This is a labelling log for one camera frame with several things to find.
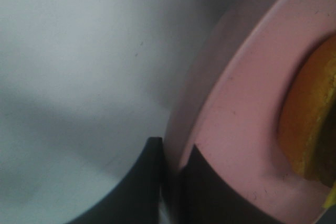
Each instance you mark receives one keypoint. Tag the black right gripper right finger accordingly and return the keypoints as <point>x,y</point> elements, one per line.
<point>223,192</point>

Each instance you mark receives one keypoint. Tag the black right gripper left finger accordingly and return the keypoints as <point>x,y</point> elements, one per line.
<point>135,199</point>

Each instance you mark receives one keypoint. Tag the pink round plate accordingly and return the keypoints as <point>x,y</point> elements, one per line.
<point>229,108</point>

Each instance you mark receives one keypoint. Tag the burger with lettuce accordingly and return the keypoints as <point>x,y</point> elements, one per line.
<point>306,129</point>

